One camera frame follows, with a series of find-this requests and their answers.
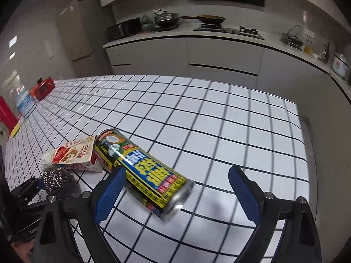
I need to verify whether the black countertop oven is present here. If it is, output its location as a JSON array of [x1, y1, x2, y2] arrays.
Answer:
[[106, 17, 141, 41]]

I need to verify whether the gas stove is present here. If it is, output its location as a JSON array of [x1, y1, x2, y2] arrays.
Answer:
[[193, 23, 265, 40]]

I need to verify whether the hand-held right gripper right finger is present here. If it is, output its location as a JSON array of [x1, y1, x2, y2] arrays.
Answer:
[[227, 166, 322, 263]]

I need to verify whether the blue paper cup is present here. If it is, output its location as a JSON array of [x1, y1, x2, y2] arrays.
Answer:
[[15, 90, 36, 117]]

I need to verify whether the black and yellow drink can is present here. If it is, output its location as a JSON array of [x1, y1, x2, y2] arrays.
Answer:
[[94, 128, 195, 222]]

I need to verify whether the kitchen counter with cabinets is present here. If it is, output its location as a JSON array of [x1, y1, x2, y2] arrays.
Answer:
[[102, 30, 351, 102]]

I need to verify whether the red plastic bin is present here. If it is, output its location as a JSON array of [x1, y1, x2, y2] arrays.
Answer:
[[0, 96, 20, 137]]

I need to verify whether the frying pan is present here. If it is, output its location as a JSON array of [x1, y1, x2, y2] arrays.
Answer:
[[181, 14, 226, 25]]

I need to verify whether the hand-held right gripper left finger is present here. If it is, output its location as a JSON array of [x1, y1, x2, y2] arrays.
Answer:
[[30, 166, 128, 263]]

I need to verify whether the white rice cooker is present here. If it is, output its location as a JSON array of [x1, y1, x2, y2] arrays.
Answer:
[[331, 51, 349, 77]]

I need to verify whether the white grid tablecloth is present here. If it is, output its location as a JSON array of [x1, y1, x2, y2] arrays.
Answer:
[[4, 75, 319, 263]]

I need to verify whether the crumpled white tissue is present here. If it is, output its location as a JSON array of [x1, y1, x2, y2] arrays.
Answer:
[[41, 150, 57, 170]]

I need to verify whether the beige and red carton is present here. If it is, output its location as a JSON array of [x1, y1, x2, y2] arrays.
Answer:
[[52, 135, 104, 172]]

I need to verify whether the refrigerator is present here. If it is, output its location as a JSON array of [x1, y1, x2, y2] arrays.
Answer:
[[56, 0, 95, 78]]

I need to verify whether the steel pot with lid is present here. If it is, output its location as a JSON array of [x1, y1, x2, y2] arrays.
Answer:
[[153, 10, 180, 28]]

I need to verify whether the steel wool scrubber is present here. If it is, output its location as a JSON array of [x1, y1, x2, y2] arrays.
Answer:
[[41, 167, 75, 195]]

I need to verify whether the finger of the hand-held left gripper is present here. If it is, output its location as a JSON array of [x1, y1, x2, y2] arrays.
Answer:
[[15, 177, 47, 206]]

